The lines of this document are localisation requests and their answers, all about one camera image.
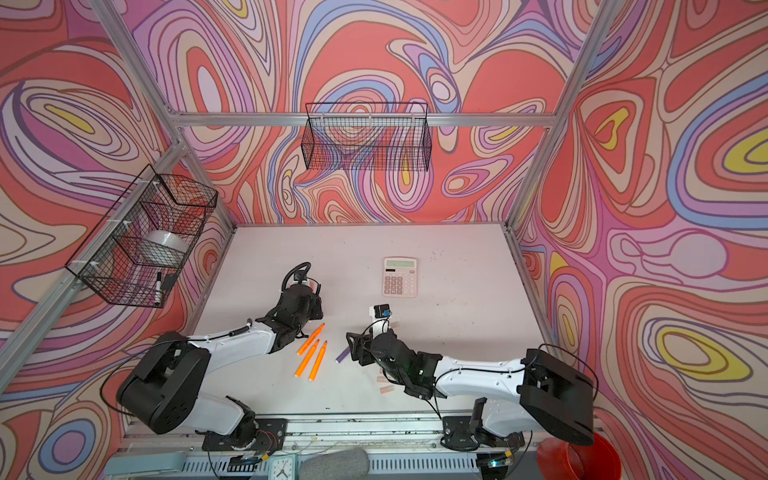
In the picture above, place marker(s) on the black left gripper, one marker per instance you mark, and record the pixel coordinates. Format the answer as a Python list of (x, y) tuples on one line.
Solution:
[(316, 301)]

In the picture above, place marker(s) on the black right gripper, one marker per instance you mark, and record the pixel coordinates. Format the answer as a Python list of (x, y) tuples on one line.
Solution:
[(361, 346)]

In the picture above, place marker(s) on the purple pen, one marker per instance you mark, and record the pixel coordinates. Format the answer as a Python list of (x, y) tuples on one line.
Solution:
[(341, 357)]

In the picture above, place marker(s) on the orange pen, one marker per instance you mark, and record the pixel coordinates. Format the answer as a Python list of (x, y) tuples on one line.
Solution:
[(318, 362), (306, 359), (309, 341)]

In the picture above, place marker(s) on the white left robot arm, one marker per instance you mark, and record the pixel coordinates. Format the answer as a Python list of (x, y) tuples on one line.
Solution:
[(164, 389)]

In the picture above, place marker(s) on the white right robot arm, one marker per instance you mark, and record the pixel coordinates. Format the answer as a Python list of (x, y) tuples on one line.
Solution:
[(536, 392)]

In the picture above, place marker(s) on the pink desk calculator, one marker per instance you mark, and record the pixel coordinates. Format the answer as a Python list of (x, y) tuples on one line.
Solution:
[(400, 277)]

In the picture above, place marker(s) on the grey foam microphone cover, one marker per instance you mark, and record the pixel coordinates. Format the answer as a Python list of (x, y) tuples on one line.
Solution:
[(348, 464)]

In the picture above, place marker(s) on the silver tape roll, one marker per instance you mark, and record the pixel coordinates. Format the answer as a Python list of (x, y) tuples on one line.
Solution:
[(167, 239)]

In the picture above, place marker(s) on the small white clock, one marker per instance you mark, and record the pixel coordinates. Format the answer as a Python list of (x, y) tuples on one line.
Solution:
[(282, 467)]

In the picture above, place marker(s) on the red bucket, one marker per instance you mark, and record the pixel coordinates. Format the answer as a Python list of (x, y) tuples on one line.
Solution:
[(558, 460)]

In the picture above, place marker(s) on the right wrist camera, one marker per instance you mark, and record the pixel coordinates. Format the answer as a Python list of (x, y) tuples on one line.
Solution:
[(380, 311)]

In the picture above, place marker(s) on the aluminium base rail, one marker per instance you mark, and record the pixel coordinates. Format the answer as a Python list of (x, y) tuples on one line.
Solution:
[(398, 445)]

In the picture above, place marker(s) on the black wire basket left wall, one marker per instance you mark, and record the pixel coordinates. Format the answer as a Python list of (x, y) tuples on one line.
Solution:
[(122, 268)]

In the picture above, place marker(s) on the black wire basket wall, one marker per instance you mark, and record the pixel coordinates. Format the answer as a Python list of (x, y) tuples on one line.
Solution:
[(367, 136), (122, 268)]

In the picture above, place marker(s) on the black wire basket back wall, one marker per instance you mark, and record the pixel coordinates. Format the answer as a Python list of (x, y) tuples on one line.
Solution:
[(367, 136)]

